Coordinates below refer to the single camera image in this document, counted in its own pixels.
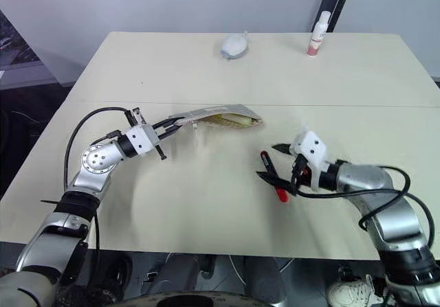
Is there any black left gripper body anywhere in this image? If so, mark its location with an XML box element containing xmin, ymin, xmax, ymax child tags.
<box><xmin>131</xmin><ymin>106</ymin><xmax>168</xmax><ymax>161</ymax></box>

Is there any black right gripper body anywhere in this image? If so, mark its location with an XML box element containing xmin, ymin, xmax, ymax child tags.
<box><xmin>290</xmin><ymin>152</ymin><xmax>310</xmax><ymax>190</ymax></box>

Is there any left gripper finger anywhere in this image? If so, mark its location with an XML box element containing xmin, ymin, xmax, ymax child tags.
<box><xmin>157</xmin><ymin>122</ymin><xmax>182</xmax><ymax>140</ymax></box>
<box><xmin>153</xmin><ymin>117</ymin><xmax>183</xmax><ymax>131</ymax></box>

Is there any red marker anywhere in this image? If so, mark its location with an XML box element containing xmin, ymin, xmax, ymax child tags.
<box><xmin>260</xmin><ymin>150</ymin><xmax>289</xmax><ymax>203</ymax></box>

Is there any grid pattern zip pouch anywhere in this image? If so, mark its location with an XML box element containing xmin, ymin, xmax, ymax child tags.
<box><xmin>168</xmin><ymin>104</ymin><xmax>265</xmax><ymax>131</ymax></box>

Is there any dark grey rounded shape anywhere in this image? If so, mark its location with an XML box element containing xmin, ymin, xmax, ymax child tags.
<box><xmin>148</xmin><ymin>253</ymin><xmax>209</xmax><ymax>293</ymax></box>
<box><xmin>244</xmin><ymin>255</ymin><xmax>288</xmax><ymax>307</ymax></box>

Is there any white pink spray bottle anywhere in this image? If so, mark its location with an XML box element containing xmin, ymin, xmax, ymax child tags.
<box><xmin>306</xmin><ymin>10</ymin><xmax>332</xmax><ymax>58</ymax></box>

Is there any white sneaker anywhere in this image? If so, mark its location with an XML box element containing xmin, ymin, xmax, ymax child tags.
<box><xmin>325</xmin><ymin>275</ymin><xmax>384</xmax><ymax>307</ymax></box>

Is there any black upright pole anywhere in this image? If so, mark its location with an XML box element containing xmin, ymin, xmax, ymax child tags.
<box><xmin>329</xmin><ymin>0</ymin><xmax>357</xmax><ymax>34</ymax></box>

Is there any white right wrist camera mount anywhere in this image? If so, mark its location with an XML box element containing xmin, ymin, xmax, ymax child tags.
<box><xmin>291</xmin><ymin>130</ymin><xmax>328</xmax><ymax>188</ymax></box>

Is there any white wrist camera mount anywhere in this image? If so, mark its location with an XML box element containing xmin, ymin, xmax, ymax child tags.
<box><xmin>291</xmin><ymin>130</ymin><xmax>328</xmax><ymax>188</ymax></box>
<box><xmin>124</xmin><ymin>124</ymin><xmax>158</xmax><ymax>157</ymax></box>

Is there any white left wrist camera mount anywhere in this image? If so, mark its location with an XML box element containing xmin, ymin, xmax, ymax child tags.
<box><xmin>124</xmin><ymin>124</ymin><xmax>158</xmax><ymax>157</ymax></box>

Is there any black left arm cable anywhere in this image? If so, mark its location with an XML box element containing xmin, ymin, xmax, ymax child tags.
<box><xmin>64</xmin><ymin>106</ymin><xmax>135</xmax><ymax>192</ymax></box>

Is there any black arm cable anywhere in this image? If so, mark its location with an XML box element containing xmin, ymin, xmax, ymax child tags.
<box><xmin>64</xmin><ymin>106</ymin><xmax>135</xmax><ymax>192</ymax></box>
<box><xmin>294</xmin><ymin>165</ymin><xmax>435</xmax><ymax>253</ymax></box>

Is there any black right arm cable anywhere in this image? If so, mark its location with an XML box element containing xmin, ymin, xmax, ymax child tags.
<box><xmin>294</xmin><ymin>165</ymin><xmax>435</xmax><ymax>253</ymax></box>

